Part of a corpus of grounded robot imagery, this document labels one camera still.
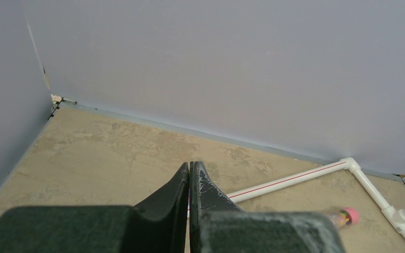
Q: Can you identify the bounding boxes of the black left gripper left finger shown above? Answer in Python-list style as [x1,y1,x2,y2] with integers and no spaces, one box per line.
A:
[0,163,189,252]

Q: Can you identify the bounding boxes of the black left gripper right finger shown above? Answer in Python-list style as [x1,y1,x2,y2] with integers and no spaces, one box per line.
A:
[189,161,345,252]

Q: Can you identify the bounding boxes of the pink capped small bottle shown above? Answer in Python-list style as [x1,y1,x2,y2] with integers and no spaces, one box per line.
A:
[326,207,360,229]

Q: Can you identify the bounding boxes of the white PVC pipe frame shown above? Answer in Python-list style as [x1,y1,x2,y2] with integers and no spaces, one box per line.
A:
[205,161,405,252]

